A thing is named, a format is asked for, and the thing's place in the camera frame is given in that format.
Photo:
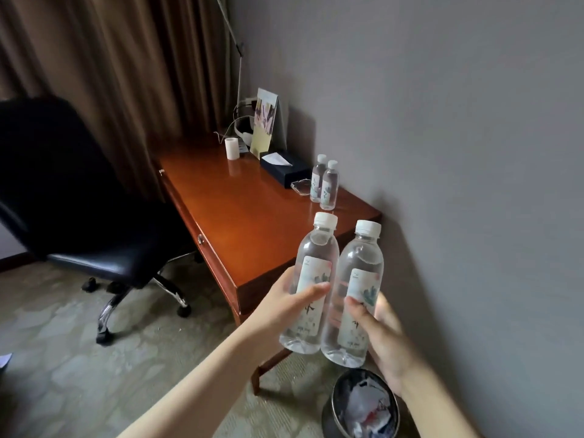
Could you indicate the brown curtain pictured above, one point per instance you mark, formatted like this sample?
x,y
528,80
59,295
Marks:
x,y
114,86

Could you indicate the clear water bottle white cap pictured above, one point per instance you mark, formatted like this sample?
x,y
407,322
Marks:
x,y
353,296
329,186
315,278
318,177

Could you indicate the person's left hand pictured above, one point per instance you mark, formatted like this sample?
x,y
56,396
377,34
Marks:
x,y
273,310

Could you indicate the white paper scrap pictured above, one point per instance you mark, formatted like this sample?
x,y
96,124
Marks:
x,y
3,362

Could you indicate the person's right thumb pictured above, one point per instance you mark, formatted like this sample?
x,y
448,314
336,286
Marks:
x,y
357,311

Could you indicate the black leather office chair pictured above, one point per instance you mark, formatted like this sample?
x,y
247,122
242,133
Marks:
x,y
68,200

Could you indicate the person's left thumb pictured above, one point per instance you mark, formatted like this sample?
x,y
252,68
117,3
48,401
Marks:
x,y
312,293

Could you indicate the person's right forearm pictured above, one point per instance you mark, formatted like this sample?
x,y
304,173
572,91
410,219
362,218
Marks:
x,y
438,405

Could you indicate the clear glass ashtray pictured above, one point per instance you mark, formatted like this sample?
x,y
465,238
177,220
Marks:
x,y
302,186

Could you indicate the silver desk lamp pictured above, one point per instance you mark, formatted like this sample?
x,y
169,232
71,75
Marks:
x,y
235,63

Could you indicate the brown wooden desk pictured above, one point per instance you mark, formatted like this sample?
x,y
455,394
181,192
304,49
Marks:
x,y
255,223

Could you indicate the round metal waste bin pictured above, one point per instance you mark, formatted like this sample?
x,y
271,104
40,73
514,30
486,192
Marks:
x,y
360,405

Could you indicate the person's right hand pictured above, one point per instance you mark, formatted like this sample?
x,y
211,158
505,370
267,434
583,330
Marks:
x,y
388,348

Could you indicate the crumpled trash in bin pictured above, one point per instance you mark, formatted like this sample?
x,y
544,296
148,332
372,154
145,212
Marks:
x,y
365,408

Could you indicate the person's left forearm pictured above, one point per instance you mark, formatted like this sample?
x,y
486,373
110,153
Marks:
x,y
191,387

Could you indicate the black tissue box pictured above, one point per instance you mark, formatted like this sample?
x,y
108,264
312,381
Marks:
x,y
283,167

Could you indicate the standing printed card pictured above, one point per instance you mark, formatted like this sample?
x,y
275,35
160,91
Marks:
x,y
266,123

